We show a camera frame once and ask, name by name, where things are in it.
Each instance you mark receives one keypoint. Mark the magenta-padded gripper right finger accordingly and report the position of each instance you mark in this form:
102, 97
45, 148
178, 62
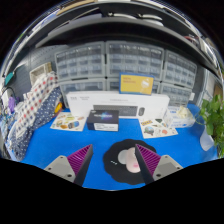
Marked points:
156, 166

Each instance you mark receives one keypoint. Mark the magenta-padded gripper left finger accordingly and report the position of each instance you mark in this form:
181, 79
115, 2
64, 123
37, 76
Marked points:
68, 166

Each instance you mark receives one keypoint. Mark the beige computer mouse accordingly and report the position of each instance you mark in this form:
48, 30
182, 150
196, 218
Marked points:
128, 160

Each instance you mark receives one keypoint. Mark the black mouse pad with eyes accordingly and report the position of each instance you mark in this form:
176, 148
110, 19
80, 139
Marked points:
113, 166

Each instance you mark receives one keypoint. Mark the white keyboard and mouse box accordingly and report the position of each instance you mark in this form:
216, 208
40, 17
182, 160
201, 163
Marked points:
80, 103

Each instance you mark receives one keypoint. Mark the large white sticker sheet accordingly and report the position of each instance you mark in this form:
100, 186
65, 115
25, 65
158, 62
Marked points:
158, 128

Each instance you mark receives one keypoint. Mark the small white sticker sheet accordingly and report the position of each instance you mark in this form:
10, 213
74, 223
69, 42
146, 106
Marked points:
68, 121

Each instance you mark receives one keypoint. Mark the navy dotted cloth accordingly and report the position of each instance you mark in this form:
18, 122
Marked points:
40, 123

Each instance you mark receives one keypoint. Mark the white and blue glove box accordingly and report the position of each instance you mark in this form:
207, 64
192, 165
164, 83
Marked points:
185, 122

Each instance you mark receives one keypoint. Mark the white ribbed plant pot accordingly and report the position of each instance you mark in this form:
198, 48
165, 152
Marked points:
206, 140

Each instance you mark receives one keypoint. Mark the small black box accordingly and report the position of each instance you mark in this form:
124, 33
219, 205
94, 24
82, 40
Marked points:
102, 120

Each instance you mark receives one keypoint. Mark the small yellow object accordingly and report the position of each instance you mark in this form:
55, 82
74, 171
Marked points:
58, 108

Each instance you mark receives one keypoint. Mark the cream disposable gloves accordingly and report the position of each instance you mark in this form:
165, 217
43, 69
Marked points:
182, 111

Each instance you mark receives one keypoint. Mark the red and white checkered cloth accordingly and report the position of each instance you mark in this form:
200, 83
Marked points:
36, 96

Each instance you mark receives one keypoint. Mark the green leafy plant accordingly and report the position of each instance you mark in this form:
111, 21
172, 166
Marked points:
215, 113

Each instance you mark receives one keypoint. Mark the yellow box with blue edge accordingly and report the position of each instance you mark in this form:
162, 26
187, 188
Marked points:
136, 83

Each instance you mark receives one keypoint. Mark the grey small-parts drawer cabinets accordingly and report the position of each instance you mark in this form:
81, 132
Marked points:
133, 58

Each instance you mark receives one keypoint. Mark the dark overhead shelf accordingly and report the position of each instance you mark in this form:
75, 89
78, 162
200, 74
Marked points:
120, 23

